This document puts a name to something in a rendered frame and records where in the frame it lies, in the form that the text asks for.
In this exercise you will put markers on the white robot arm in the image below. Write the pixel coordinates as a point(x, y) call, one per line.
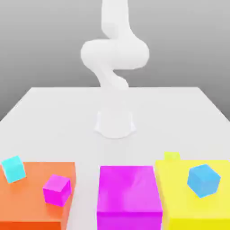
point(115, 53)

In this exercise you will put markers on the small yellow-green cube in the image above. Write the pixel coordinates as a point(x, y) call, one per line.
point(171, 155)

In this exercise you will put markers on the small magenta cube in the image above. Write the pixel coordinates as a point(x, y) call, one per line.
point(56, 190)

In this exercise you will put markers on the small blue cube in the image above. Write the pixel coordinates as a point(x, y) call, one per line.
point(204, 180)

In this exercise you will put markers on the small cyan cube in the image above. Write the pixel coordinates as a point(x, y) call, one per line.
point(14, 169)

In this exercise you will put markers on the large magenta box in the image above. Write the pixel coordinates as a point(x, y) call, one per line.
point(128, 190)

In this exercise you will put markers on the large yellow box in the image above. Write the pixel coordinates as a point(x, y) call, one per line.
point(179, 206)

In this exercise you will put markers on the large orange box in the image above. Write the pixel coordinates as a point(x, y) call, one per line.
point(27, 201)

